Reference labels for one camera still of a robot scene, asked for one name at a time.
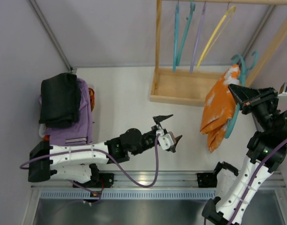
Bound black folded garment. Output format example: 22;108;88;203
39;73;81;128

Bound lilac hanger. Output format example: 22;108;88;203
189;1;206;74

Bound orange white trousers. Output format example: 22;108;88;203
200;64;240;152

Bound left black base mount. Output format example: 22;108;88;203
74;172;114;188

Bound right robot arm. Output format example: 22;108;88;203
202;83;287;225

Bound wooden clothes rack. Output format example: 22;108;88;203
150;0;287;106

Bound yellow hanger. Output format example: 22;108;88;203
196;6;236;68

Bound aluminium rail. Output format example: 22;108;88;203
31;171;286;189

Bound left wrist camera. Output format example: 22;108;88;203
156;130;177;153

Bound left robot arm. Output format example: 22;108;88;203
20;115;180;187

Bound purple garment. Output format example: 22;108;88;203
44;78;93;146

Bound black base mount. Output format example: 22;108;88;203
197;172;217;188
74;172;114;188

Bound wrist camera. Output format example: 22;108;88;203
156;130;177;153
279;82;287;95

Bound spare teal hanger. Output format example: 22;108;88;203
245;50;259;71

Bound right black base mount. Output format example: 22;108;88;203
197;172;217;188

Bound grey slotted cable duct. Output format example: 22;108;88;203
40;189;215;200

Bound teal hanger holding trousers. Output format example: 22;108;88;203
224;54;247;139

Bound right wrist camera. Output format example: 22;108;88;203
279;82;287;95

